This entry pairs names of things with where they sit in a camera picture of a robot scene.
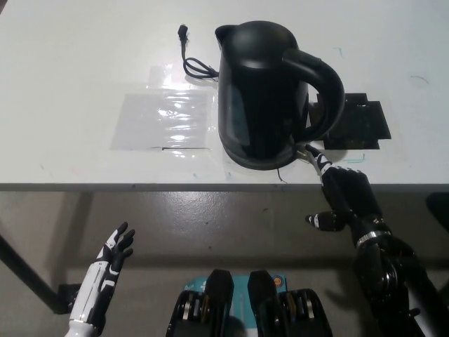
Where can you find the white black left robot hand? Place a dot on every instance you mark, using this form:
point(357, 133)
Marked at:
point(94, 288)

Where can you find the small clear tape piece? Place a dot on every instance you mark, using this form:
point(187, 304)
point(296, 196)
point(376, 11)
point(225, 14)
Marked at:
point(161, 75)

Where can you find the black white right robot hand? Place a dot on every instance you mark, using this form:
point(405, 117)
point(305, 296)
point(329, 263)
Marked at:
point(350, 193)

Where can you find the black metal table leg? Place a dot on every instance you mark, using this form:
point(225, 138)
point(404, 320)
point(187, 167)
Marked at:
point(28, 270)

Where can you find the large clear plastic sheet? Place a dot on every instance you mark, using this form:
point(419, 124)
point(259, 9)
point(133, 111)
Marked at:
point(158, 119)

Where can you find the black electric kettle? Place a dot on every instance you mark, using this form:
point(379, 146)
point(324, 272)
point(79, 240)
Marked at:
point(259, 105)

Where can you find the black square mat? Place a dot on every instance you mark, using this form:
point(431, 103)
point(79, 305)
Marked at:
point(358, 123)

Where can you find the dark object under table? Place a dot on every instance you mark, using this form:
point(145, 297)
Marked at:
point(438, 210)

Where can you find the black teal robot body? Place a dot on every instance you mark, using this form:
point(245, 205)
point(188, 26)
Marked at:
point(221, 298)

